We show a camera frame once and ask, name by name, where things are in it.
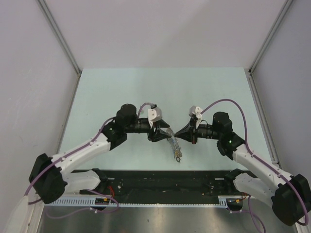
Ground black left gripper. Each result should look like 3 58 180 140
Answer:
124 118 171 142

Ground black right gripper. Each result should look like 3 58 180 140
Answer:
174 118 221 145

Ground metal disc keyring organizer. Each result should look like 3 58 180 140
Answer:
166 128 182 163

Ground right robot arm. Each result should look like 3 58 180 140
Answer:
175 112 311 226

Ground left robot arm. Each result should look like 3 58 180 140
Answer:
25 103 171 204

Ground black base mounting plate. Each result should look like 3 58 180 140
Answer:
95 170 246 203

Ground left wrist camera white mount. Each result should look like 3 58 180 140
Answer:
147 104 162 128

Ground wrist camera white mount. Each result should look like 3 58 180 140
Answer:
147 104 162 128
189 105 203 119

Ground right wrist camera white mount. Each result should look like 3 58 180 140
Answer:
189 105 203 119

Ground right aluminium side rail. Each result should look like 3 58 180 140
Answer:
245 69 281 167

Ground white slotted cable duct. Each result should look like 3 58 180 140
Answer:
48 196 243 208

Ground left aluminium frame post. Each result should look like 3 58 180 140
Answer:
36 0 82 77

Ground aluminium frame post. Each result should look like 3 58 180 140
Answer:
36 0 82 77
248 0 295 75

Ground right aluminium frame post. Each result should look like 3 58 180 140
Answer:
248 0 295 75

